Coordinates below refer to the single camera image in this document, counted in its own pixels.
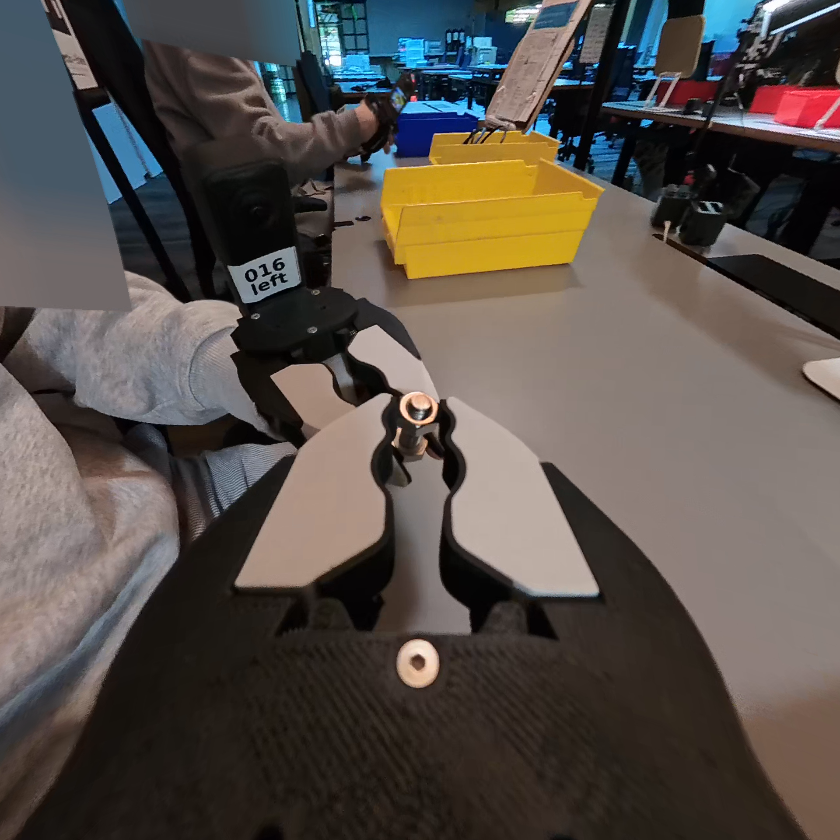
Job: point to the white paper sign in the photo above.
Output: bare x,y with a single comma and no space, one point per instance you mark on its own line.
72,46

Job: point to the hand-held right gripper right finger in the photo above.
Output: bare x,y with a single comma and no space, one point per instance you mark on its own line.
518,512

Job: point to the grey desk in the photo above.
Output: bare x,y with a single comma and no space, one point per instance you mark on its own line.
656,426

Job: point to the person's left forearm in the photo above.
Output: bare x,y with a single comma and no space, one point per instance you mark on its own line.
144,354

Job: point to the red plastic bin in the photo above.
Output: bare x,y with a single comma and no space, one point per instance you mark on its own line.
800,105
699,95

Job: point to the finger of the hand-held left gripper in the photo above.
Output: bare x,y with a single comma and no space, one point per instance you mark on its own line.
308,394
394,364

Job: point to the background work table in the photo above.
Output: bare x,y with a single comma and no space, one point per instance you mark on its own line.
722,121

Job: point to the black tripod stand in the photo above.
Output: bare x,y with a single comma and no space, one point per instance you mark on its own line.
131,177

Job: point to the brown cardboard sheet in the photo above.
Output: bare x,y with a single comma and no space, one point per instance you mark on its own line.
538,65

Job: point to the beige board on stand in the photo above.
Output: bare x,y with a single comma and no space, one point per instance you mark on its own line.
681,46

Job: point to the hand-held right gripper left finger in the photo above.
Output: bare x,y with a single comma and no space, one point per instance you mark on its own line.
315,499

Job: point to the blue plastic bin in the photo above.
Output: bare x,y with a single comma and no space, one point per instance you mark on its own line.
433,131

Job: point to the black plastic holder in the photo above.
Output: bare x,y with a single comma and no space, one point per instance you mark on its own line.
705,222
669,205

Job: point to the striped grey trousers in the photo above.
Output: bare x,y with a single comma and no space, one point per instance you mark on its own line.
223,479

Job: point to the large yellow plastic bin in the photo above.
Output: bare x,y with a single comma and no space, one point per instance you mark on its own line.
485,216

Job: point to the small yellow plastic bin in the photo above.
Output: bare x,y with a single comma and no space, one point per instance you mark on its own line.
512,148

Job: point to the silver threaded bolt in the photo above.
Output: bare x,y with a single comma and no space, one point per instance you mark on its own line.
418,410

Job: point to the grey sweatshirt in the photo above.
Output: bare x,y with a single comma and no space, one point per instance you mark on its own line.
65,525

